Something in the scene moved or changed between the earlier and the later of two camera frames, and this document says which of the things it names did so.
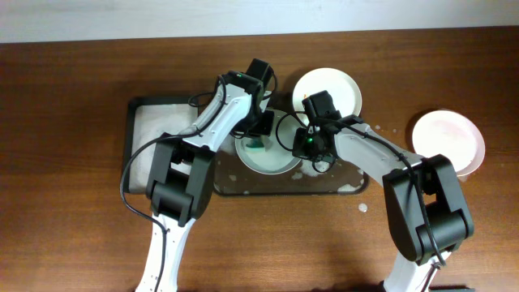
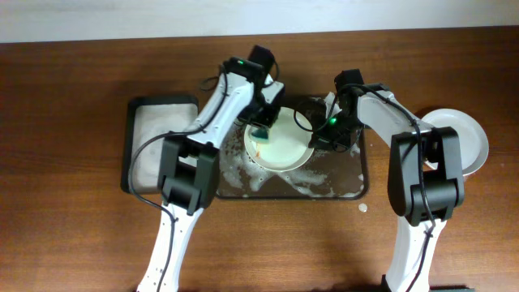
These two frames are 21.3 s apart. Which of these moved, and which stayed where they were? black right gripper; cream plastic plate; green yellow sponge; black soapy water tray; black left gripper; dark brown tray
Moved: cream plastic plate; black left gripper; green yellow sponge; black right gripper
Stayed: black soapy water tray; dark brown tray
